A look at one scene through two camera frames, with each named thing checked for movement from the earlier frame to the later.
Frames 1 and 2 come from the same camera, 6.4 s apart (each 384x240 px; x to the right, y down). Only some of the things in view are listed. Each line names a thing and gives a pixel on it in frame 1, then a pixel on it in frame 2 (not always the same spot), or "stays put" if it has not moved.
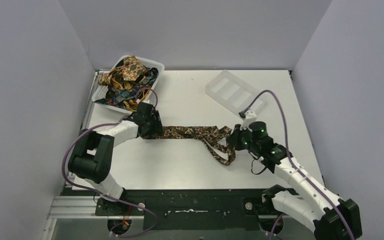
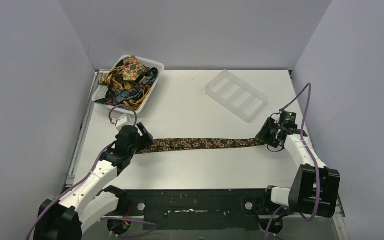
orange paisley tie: x=131 y=69 stays put
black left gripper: x=153 y=125 → x=144 y=136
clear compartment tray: x=233 y=92 stays put
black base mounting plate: x=233 y=209 stays put
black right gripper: x=233 y=140 → x=264 y=133
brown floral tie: x=215 y=137 → x=171 y=145
